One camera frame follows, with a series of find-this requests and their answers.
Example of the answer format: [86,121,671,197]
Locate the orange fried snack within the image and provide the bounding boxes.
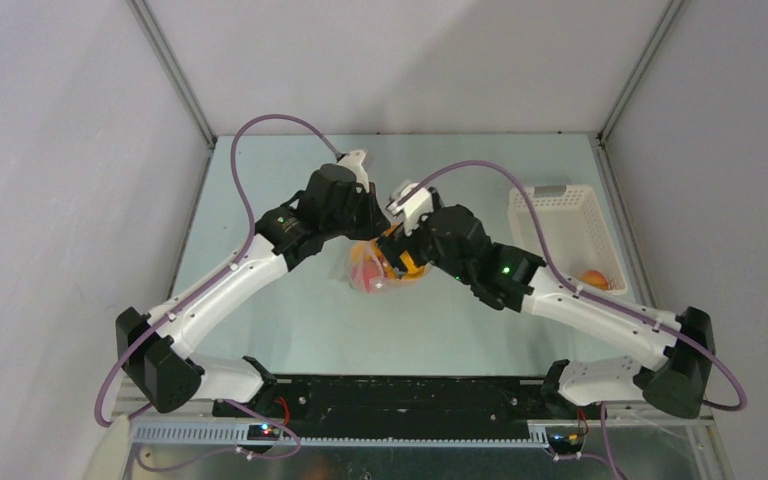
[376,222,430,282]

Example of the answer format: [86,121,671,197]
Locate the clear zip top bag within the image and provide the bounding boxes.
[347,240,432,294]

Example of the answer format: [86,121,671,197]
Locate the pink peach top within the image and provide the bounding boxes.
[350,261,386,294]

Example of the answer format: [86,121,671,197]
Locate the pink peach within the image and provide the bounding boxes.
[579,269,611,291]
[350,261,386,294]

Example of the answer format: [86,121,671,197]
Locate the yellow mango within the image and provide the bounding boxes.
[348,241,377,265]

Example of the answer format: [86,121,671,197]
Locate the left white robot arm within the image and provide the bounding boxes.
[115,158,389,417]

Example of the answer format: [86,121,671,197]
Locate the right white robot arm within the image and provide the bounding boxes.
[377,205,714,419]

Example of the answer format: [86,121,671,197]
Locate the white plastic basket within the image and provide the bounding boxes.
[525,184,628,295]

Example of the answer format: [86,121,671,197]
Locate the pink peach bottom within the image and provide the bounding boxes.
[579,269,611,291]

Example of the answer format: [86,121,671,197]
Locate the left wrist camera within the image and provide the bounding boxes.
[337,149,370,192]

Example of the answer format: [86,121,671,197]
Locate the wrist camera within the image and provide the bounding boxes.
[337,149,370,192]
[383,181,440,237]

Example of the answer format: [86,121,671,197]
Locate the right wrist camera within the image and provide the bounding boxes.
[383,181,440,237]

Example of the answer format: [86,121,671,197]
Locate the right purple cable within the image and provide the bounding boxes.
[397,160,750,480]

